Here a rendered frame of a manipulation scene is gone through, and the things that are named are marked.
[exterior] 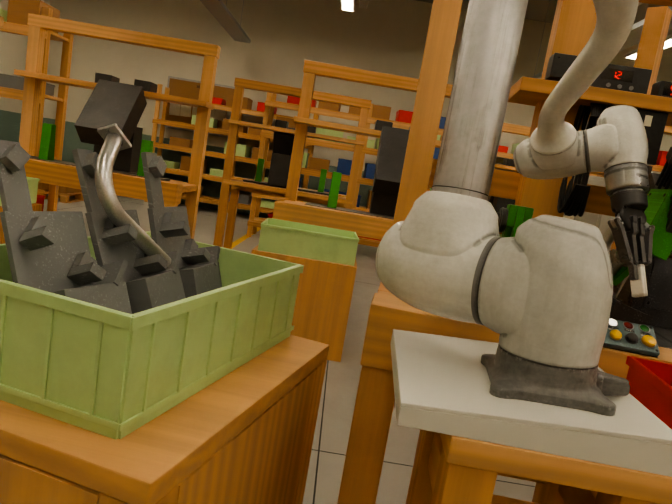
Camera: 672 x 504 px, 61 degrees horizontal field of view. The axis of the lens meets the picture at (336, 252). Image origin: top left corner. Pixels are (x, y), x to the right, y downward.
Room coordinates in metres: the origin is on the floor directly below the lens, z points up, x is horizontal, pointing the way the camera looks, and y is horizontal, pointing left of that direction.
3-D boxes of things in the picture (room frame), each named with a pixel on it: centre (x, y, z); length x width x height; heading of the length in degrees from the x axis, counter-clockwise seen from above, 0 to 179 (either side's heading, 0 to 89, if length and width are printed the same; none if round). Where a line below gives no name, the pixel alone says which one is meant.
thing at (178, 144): (11.02, 2.26, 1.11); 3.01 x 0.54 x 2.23; 90
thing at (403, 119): (8.63, -0.15, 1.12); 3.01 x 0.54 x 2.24; 90
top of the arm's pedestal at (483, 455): (0.90, -0.37, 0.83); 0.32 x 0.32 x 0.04; 87
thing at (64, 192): (9.28, 4.66, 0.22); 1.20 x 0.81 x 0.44; 3
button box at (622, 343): (1.26, -0.66, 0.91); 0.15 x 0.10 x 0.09; 84
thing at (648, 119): (1.76, -0.79, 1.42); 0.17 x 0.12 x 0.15; 84
